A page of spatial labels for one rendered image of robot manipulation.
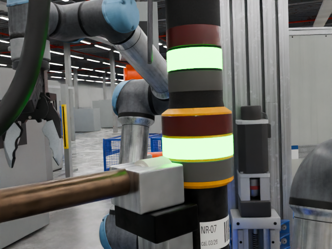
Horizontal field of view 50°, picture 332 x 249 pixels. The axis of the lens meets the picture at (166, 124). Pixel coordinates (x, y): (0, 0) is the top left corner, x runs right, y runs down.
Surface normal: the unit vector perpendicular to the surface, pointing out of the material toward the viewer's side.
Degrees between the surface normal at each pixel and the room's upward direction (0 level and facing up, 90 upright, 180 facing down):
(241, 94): 90
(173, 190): 90
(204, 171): 90
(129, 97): 75
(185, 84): 90
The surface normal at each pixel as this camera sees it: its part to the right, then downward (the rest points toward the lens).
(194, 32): -0.04, 0.05
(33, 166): 0.95, -0.02
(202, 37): 0.22, 0.04
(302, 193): -0.80, -0.19
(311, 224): -0.51, -0.20
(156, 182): 0.63, 0.01
